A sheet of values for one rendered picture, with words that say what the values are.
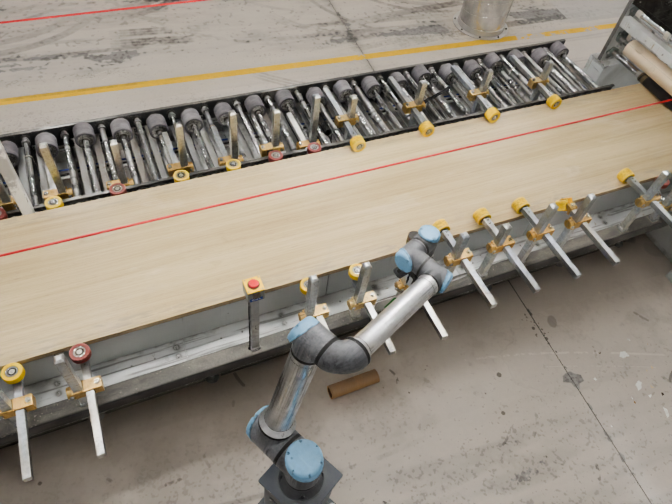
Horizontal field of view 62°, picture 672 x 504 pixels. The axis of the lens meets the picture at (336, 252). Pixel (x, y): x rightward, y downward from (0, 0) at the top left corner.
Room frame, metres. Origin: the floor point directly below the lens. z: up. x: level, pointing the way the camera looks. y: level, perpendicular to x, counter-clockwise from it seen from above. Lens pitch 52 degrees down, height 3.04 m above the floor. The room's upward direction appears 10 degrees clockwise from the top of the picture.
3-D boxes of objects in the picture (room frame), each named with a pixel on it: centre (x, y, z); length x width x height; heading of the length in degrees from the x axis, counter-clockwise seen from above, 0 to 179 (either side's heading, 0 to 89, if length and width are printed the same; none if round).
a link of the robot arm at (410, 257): (1.37, -0.30, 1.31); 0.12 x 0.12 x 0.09; 56
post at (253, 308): (1.17, 0.30, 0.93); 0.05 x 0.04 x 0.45; 121
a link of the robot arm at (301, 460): (0.67, -0.01, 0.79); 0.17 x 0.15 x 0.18; 56
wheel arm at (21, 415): (0.61, 1.07, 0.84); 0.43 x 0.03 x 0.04; 31
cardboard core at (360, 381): (1.38, -0.23, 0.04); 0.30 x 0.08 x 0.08; 121
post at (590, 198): (2.08, -1.21, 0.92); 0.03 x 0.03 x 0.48; 31
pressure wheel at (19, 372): (0.78, 1.17, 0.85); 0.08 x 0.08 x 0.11
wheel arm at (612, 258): (2.00, -1.31, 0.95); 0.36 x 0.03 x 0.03; 31
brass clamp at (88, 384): (0.80, 0.91, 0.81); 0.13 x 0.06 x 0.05; 121
